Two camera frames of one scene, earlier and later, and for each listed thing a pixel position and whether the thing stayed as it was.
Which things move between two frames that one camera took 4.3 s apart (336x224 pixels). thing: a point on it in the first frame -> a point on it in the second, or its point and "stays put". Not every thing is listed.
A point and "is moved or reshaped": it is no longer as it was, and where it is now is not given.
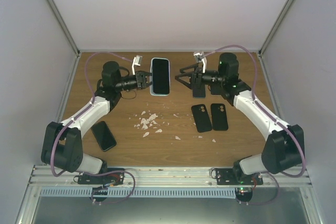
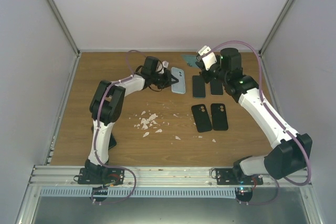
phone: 160,78 is moved or reshaped
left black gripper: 141,81 -> 168,80
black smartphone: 217,88 stays put
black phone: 199,92 stays put
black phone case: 201,118 stays put
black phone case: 219,118 stays put
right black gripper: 195,78 -> 202,74
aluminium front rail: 164,177 stays put
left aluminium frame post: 50,0 stays put
